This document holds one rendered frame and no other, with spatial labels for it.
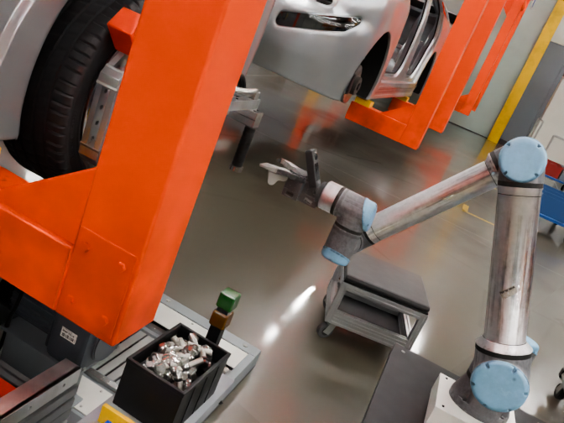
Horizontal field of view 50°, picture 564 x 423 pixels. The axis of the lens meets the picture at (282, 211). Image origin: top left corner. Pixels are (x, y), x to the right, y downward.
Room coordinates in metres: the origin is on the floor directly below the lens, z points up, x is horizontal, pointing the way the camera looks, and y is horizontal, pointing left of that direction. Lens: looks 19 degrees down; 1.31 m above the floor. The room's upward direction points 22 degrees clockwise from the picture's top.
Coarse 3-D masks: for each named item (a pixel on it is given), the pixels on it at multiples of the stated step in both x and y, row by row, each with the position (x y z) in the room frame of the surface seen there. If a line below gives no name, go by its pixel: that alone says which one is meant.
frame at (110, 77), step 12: (120, 60) 1.53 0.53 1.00; (108, 72) 1.49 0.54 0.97; (120, 72) 1.49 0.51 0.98; (108, 84) 1.48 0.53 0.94; (120, 84) 1.48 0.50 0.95; (96, 96) 1.49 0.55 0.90; (108, 96) 1.48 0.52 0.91; (96, 108) 1.48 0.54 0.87; (108, 108) 1.48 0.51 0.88; (96, 120) 1.50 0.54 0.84; (108, 120) 1.48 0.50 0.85; (84, 132) 1.49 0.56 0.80; (96, 132) 1.51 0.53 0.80; (84, 144) 1.48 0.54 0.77; (96, 144) 1.48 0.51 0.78; (84, 156) 1.49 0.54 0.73; (96, 156) 1.47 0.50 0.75
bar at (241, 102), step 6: (234, 102) 1.70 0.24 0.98; (240, 102) 1.74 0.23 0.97; (246, 102) 1.79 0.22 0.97; (252, 102) 1.83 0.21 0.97; (258, 102) 1.88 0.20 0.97; (228, 108) 1.68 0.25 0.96; (234, 108) 1.72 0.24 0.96; (240, 108) 1.76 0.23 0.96; (246, 108) 1.80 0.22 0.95; (252, 108) 1.85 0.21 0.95
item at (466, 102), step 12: (516, 0) 11.09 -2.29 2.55; (516, 12) 11.07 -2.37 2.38; (504, 24) 11.09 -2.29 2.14; (504, 36) 11.07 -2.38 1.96; (492, 48) 11.09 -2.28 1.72; (492, 60) 11.07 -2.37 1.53; (480, 72) 11.09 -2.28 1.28; (480, 84) 11.07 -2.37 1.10; (468, 96) 11.09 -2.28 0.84; (456, 108) 11.12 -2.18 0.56; (468, 108) 11.07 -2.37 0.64
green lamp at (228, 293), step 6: (228, 288) 1.25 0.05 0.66; (222, 294) 1.22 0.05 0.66; (228, 294) 1.22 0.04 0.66; (234, 294) 1.23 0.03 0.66; (240, 294) 1.24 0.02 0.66; (222, 300) 1.22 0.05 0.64; (228, 300) 1.21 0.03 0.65; (234, 300) 1.21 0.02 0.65; (222, 306) 1.22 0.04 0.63; (228, 306) 1.21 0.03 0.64; (234, 306) 1.23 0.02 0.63; (228, 312) 1.21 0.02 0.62
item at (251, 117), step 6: (234, 114) 1.84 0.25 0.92; (240, 114) 1.83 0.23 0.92; (246, 114) 1.83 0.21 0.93; (252, 114) 1.82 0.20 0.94; (258, 114) 1.83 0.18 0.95; (240, 120) 1.83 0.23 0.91; (246, 120) 1.83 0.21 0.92; (252, 120) 1.82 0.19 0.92; (258, 120) 1.85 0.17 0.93; (252, 126) 1.82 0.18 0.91
